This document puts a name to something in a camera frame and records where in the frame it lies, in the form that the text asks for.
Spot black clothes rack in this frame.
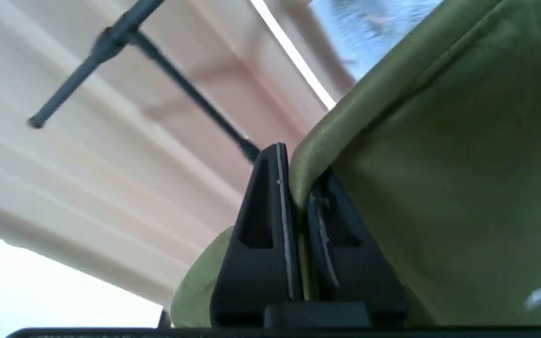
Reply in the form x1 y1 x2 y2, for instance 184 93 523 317
25 0 263 164

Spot green garment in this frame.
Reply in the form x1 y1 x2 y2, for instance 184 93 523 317
169 0 541 329

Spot beige curtain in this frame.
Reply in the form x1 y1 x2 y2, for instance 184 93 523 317
0 0 357 307

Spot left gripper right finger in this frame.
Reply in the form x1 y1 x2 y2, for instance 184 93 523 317
304 168 410 329

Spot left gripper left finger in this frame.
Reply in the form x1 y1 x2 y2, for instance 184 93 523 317
209 143 305 329

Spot pale grey shorts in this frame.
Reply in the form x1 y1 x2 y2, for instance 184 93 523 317
307 0 445 82

